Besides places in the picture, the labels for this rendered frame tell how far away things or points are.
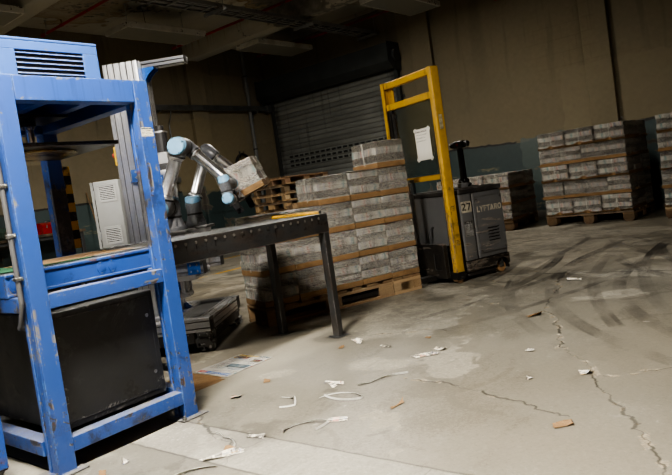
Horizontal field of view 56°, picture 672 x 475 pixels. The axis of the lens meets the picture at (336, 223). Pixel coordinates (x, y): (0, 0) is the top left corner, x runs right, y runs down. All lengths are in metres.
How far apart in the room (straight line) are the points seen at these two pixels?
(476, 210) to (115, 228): 2.99
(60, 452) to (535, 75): 9.58
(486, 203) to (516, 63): 5.72
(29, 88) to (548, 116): 9.18
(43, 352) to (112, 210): 2.14
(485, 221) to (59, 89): 3.94
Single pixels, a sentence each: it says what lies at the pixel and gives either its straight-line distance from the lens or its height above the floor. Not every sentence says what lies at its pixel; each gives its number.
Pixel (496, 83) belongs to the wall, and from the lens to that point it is 11.35.
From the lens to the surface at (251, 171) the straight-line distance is 4.42.
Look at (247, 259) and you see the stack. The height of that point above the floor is 0.51.
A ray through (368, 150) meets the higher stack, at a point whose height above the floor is 1.22.
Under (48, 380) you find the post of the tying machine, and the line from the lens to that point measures 2.73.
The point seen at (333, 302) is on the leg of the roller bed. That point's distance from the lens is 4.10.
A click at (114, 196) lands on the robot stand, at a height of 1.11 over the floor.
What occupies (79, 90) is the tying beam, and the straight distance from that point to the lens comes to 2.87.
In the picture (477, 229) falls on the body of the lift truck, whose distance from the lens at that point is 5.70.
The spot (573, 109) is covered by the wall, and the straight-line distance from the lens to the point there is 10.85.
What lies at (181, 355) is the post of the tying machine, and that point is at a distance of 3.04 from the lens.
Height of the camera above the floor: 0.94
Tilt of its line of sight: 3 degrees down
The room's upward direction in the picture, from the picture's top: 8 degrees counter-clockwise
